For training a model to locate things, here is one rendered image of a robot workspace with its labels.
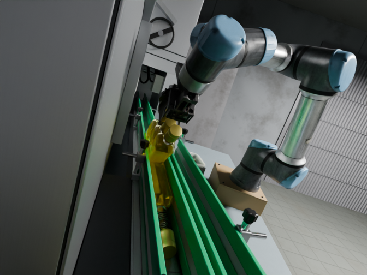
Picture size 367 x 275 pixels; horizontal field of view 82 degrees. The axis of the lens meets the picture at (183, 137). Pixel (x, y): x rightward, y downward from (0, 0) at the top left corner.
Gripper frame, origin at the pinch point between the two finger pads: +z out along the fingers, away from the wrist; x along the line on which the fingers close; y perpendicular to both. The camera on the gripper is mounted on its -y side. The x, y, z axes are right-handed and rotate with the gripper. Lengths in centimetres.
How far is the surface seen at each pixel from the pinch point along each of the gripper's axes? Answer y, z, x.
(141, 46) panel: -8.5, -14.3, -13.2
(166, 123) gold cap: 6.3, -4.5, -1.0
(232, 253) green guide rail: 37.3, -16.0, 13.2
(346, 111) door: -180, 128, 333
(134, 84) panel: -0.9, -7.7, -12.5
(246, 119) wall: -160, 206, 189
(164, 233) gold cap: 35.0, -11.6, 0.0
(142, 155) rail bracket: 14.3, 3.9, -4.9
